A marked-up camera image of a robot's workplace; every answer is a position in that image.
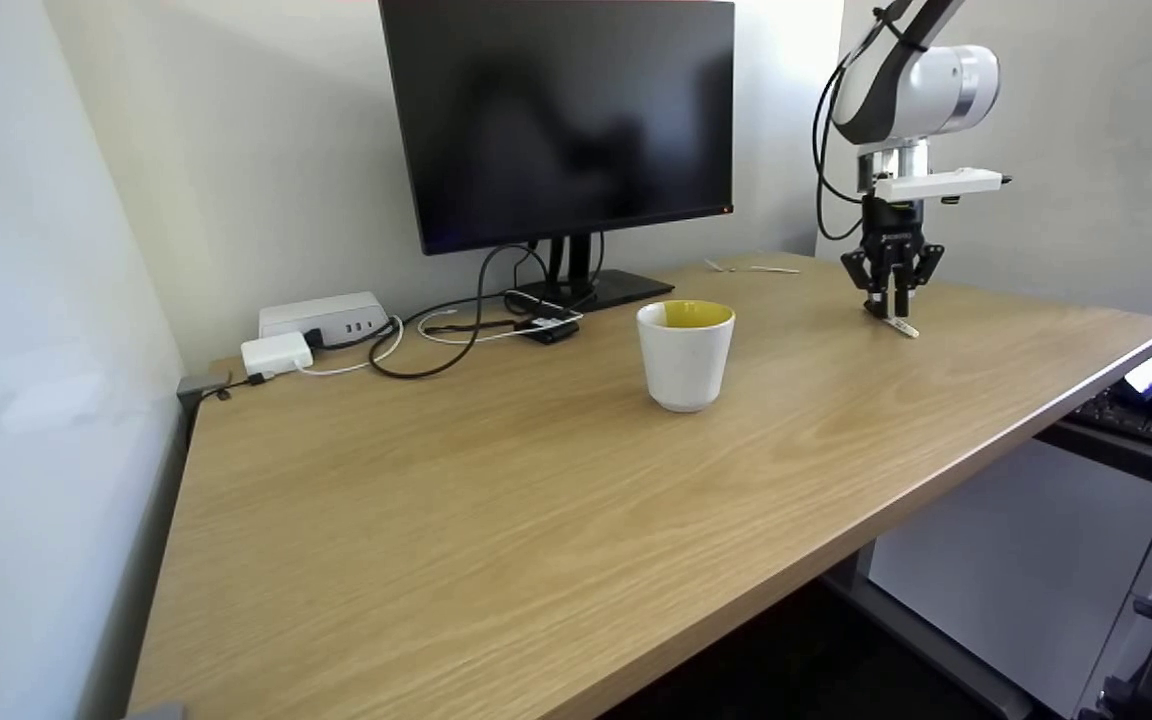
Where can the white mug with yellow inside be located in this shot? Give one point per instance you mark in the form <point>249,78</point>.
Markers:
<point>685,358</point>

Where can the white power strip box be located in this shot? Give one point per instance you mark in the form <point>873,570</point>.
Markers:
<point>326,317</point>

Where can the black monitor stand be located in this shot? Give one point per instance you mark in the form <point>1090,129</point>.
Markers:
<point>590,287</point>

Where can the black computer monitor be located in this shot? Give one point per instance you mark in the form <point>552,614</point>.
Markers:
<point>559,123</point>

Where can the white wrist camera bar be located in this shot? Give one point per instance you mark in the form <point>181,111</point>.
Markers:
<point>957,183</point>

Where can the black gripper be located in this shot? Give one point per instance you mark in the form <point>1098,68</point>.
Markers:
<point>893,228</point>

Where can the black keyboard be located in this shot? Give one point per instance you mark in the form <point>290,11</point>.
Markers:
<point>1142,425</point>

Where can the small black dongle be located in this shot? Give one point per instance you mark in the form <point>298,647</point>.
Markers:
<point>549,330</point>

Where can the small white power adapter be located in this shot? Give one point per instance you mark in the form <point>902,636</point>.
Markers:
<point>276,354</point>

